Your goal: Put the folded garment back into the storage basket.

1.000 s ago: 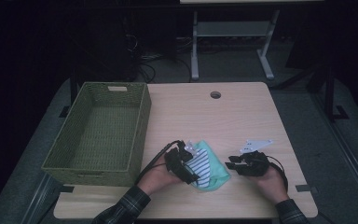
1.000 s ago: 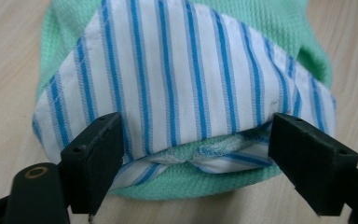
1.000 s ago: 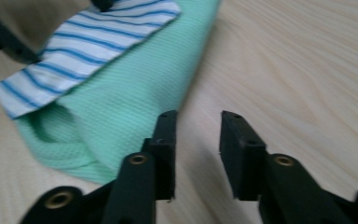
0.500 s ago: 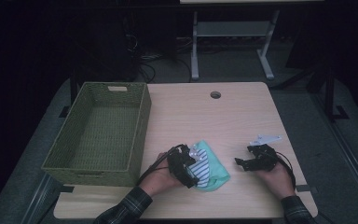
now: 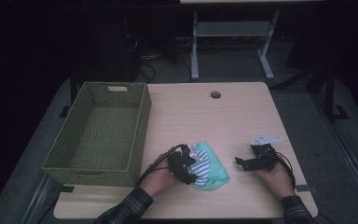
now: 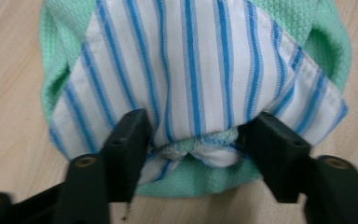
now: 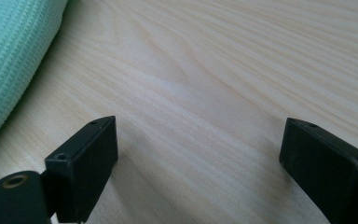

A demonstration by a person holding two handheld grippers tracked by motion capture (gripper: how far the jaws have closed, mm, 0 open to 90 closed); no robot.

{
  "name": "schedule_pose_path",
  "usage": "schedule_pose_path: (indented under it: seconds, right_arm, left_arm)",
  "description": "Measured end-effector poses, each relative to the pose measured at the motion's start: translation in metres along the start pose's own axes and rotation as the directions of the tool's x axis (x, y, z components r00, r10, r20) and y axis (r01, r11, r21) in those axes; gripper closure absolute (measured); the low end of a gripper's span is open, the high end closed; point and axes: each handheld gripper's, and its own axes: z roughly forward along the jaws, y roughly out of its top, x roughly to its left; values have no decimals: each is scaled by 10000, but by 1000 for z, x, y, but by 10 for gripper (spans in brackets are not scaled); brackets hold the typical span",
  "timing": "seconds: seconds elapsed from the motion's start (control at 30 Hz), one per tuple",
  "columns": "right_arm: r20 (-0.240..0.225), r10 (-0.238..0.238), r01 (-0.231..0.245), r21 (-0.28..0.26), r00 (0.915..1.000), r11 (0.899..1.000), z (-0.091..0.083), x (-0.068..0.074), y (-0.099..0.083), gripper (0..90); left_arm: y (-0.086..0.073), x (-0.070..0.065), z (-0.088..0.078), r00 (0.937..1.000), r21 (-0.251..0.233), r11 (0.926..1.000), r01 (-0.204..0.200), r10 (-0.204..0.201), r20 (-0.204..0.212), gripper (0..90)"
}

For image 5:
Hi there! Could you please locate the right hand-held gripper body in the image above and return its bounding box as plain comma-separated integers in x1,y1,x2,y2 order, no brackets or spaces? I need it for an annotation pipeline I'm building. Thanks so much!
249,133,283,173

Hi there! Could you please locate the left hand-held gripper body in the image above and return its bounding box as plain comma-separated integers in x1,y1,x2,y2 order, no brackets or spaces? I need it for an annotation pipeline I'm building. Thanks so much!
166,143,200,183

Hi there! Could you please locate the mint green striped garment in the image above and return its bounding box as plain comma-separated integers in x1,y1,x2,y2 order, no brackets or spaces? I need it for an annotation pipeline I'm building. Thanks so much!
188,140,231,191

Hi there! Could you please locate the green woven basket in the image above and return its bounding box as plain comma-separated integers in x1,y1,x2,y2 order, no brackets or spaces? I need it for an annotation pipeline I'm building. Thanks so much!
40,81,152,188

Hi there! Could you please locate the person's left hand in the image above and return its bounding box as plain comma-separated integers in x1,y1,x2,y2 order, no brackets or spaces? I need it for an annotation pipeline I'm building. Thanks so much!
138,153,182,198

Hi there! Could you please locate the person's right hand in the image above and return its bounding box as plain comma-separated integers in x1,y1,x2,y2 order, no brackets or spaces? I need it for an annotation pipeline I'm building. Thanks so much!
254,161,296,201

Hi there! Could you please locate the grey tape piece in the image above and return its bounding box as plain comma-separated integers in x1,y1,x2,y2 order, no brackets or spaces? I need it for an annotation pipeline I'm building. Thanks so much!
294,184,320,194

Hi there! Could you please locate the black metal stand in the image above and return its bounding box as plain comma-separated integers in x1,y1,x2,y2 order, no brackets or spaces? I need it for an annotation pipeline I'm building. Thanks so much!
306,59,351,123

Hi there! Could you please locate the white metal stand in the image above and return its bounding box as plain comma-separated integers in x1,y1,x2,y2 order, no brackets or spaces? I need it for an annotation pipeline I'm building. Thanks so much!
190,9,282,81

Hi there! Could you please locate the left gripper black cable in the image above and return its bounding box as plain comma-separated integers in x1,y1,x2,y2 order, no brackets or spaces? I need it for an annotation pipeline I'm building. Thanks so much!
135,143,188,189

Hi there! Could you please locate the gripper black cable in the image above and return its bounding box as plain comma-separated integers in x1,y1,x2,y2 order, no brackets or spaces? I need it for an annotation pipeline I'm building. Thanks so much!
274,150,296,189
135,143,188,189

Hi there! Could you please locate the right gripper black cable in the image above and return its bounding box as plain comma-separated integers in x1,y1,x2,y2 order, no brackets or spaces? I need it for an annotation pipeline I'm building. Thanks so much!
274,150,296,189

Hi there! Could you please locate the grey metal floor rail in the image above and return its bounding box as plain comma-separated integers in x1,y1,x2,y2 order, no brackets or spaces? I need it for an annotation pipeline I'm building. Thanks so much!
310,91,358,217
21,173,63,224

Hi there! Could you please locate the tangle of floor cables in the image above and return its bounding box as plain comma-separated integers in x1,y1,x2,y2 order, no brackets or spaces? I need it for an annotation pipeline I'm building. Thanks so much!
132,33,194,84

